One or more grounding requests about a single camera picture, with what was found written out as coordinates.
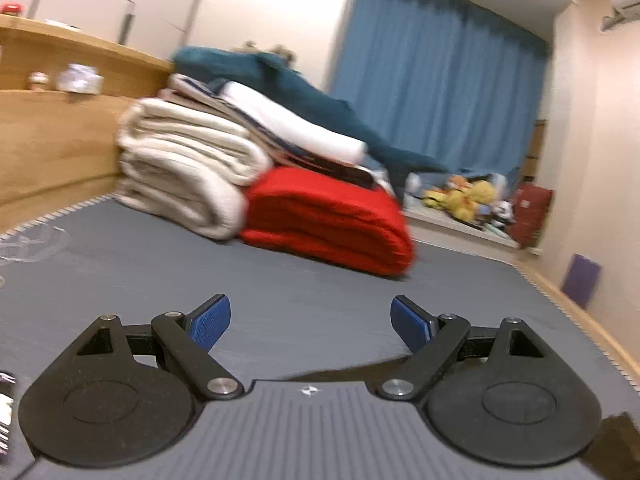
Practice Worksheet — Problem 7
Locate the blue curtain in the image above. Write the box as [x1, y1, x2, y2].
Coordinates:
[325, 0, 551, 177]

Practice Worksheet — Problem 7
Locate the teal blanket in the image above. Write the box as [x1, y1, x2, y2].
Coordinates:
[172, 46, 451, 177]

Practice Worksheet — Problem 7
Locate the red folded blanket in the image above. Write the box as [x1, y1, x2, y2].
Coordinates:
[239, 166, 416, 277]

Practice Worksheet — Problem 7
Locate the crumpled clear plastic bag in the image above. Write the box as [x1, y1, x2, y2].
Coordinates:
[56, 62, 105, 95]

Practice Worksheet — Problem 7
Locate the wooden bed side rail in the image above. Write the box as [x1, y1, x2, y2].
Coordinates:
[514, 259, 640, 378]

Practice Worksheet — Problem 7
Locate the wooden headboard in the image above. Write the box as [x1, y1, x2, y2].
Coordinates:
[0, 14, 176, 233]

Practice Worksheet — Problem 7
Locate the white folded cloth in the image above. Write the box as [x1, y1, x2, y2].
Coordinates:
[219, 81, 370, 164]

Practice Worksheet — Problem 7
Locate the black white striped object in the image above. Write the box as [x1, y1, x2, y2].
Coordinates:
[0, 371, 21, 461]

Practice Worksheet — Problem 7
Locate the white fluffy folded blanket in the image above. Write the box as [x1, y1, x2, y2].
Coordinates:
[114, 97, 273, 240]

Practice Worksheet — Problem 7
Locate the striped folded cloth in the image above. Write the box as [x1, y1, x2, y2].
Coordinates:
[159, 74, 351, 168]

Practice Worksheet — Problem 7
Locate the purple box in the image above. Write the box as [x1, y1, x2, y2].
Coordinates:
[560, 254, 601, 310]

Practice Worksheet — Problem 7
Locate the small yellow plush toy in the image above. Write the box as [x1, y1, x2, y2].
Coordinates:
[422, 185, 456, 211]

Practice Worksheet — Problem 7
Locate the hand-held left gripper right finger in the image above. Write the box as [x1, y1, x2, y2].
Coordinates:
[377, 296, 548, 401]

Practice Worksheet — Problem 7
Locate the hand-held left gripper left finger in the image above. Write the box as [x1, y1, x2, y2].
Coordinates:
[75, 294, 244, 401]

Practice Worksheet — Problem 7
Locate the red bag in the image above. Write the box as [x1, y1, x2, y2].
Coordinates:
[507, 182, 554, 249]

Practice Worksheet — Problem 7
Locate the clear plastic wrap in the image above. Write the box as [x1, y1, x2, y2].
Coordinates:
[0, 222, 69, 264]

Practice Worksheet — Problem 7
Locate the grey bed mattress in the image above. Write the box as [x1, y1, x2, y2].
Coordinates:
[0, 194, 640, 418]

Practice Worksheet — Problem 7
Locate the black white plush toy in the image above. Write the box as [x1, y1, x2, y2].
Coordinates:
[492, 201, 517, 227]

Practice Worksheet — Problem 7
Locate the white window ledge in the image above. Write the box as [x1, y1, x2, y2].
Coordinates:
[404, 206, 522, 249]

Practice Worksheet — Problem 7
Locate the wooden shelf unit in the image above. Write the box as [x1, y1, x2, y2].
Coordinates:
[520, 120, 549, 182]

